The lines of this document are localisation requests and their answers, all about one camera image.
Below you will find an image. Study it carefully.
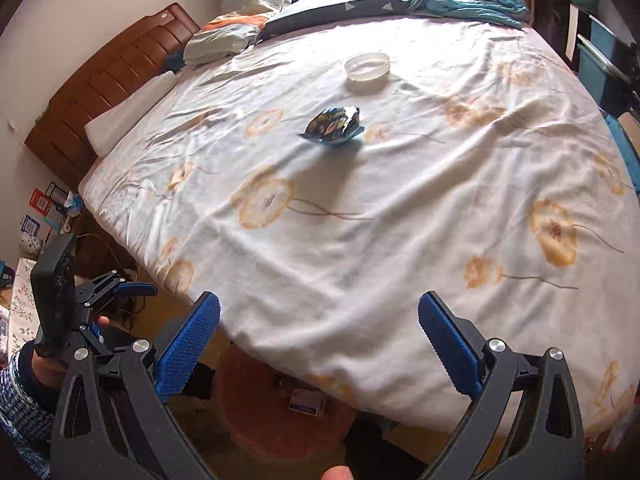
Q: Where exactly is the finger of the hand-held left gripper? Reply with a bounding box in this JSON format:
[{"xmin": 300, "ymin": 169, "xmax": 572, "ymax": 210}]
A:
[
  {"xmin": 75, "ymin": 270, "xmax": 159, "ymax": 308},
  {"xmin": 89, "ymin": 321, "xmax": 135, "ymax": 361}
]

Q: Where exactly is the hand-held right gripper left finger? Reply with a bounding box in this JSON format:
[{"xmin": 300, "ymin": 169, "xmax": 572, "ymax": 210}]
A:
[{"xmin": 50, "ymin": 290, "xmax": 223, "ymax": 480}]

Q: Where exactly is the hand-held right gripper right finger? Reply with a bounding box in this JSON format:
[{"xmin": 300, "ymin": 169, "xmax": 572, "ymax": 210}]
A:
[{"xmin": 417, "ymin": 290, "xmax": 586, "ymax": 480}]

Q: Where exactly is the reddish woven basket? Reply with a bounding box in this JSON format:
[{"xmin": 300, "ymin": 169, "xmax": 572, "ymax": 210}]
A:
[{"xmin": 217, "ymin": 349, "xmax": 359, "ymax": 459}]

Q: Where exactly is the blue cardboard box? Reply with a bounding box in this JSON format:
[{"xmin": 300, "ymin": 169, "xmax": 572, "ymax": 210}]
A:
[{"xmin": 290, "ymin": 387, "xmax": 327, "ymax": 417}]

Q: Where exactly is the black snack wrapper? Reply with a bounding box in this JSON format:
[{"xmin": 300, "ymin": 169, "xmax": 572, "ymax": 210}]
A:
[{"xmin": 298, "ymin": 105, "xmax": 362, "ymax": 147}]

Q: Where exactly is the clear round plastic lid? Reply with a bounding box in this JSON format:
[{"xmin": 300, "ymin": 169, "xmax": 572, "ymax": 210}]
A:
[{"xmin": 344, "ymin": 51, "xmax": 391, "ymax": 84}]

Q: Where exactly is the person's left forearm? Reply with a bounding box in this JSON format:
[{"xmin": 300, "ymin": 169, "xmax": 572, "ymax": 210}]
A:
[{"xmin": 0, "ymin": 339, "xmax": 67, "ymax": 468}]

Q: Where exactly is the person's left hand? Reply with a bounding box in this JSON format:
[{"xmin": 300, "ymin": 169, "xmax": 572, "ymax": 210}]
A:
[{"xmin": 29, "ymin": 312, "xmax": 112, "ymax": 392}]

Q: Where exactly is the floral cloth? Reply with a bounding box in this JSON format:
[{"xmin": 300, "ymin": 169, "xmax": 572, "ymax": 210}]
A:
[{"xmin": 7, "ymin": 257, "xmax": 47, "ymax": 357}]

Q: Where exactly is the tissue pack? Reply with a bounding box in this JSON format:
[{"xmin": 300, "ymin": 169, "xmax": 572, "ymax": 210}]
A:
[{"xmin": 61, "ymin": 191, "xmax": 84, "ymax": 219}]

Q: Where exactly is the person's leg in black pants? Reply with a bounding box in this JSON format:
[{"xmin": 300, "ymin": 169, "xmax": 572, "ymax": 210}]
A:
[{"xmin": 344, "ymin": 419, "xmax": 432, "ymax": 480}]

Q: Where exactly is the bed with floral sheet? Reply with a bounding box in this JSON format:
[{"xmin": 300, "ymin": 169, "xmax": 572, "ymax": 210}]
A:
[{"xmin": 77, "ymin": 10, "xmax": 640, "ymax": 442}]

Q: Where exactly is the white foam pillow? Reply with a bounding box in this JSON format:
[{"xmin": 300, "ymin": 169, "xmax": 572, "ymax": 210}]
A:
[{"xmin": 84, "ymin": 71, "xmax": 179, "ymax": 157}]

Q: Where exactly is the brown wooden headboard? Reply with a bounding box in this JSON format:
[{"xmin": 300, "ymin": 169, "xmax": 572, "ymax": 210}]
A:
[{"xmin": 24, "ymin": 2, "xmax": 201, "ymax": 197}]

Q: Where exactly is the orange grey striped pillow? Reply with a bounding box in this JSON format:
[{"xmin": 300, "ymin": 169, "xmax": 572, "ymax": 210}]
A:
[{"xmin": 182, "ymin": 14, "xmax": 269, "ymax": 66}]

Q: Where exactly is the blue shopping bag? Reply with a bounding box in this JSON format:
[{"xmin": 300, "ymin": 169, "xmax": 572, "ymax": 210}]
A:
[{"xmin": 604, "ymin": 114, "xmax": 640, "ymax": 188}]

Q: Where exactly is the large blue storage box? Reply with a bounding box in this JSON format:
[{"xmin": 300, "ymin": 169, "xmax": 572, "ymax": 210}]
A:
[{"xmin": 576, "ymin": 35, "xmax": 640, "ymax": 117}]

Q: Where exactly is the black suitcase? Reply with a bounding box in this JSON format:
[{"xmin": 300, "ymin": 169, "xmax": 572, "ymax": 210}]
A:
[{"xmin": 530, "ymin": 0, "xmax": 572, "ymax": 57}]

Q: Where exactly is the teal blanket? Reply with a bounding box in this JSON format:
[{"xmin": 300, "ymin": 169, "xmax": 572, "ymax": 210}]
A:
[{"xmin": 404, "ymin": 0, "xmax": 532, "ymax": 29}]

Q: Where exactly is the dark blue pillow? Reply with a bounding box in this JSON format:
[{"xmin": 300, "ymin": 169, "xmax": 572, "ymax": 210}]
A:
[{"xmin": 257, "ymin": 0, "xmax": 417, "ymax": 42}]

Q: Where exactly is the small blue storage box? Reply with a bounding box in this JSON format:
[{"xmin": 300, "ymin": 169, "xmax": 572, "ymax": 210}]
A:
[{"xmin": 586, "ymin": 12, "xmax": 637, "ymax": 62}]

